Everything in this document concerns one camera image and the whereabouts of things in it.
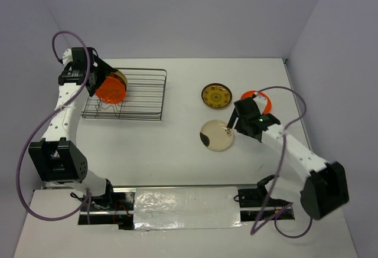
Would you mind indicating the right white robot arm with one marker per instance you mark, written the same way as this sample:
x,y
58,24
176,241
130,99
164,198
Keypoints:
x,y
324,184

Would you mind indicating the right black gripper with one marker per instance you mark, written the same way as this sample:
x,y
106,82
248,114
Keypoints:
x,y
232,120

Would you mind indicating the metal wire dish rack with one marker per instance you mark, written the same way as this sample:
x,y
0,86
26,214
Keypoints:
x,y
144,100

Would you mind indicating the orange plate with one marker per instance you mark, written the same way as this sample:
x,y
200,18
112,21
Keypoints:
x,y
250,94
112,90

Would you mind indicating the black metal base rail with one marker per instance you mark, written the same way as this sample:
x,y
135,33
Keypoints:
x,y
120,214

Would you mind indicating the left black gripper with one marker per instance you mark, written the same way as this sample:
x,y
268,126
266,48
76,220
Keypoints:
x,y
103,70

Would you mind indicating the orange plate front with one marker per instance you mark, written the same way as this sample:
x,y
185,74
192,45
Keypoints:
x,y
250,94

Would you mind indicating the yellow patterned plate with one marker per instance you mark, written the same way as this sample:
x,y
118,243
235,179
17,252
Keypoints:
x,y
216,96

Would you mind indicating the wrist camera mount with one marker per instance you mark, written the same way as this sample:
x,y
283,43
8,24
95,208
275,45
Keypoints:
x,y
260,100
66,57

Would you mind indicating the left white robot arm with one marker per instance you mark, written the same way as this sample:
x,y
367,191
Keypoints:
x,y
56,156

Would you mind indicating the silver foil sheet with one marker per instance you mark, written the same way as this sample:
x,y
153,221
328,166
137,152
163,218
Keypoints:
x,y
185,208

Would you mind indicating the pink floral plate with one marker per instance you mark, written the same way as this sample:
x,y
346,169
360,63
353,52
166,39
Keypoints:
x,y
216,136

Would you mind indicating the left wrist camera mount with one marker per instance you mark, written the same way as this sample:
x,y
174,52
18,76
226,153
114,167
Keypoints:
x,y
66,57

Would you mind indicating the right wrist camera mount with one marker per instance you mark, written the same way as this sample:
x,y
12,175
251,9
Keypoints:
x,y
260,100

